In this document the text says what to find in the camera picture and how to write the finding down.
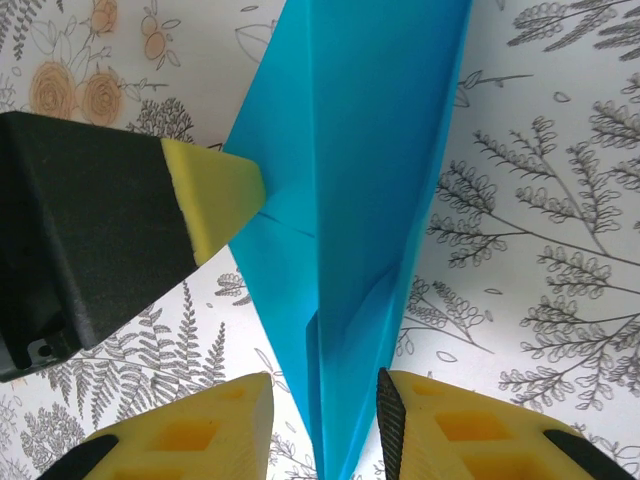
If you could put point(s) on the blue cloth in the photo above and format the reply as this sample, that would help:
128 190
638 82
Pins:
360 175

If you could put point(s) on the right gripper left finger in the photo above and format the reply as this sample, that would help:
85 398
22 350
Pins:
200 440

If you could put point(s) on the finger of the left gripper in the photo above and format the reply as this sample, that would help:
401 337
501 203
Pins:
100 225

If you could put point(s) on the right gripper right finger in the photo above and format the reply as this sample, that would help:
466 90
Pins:
475 440

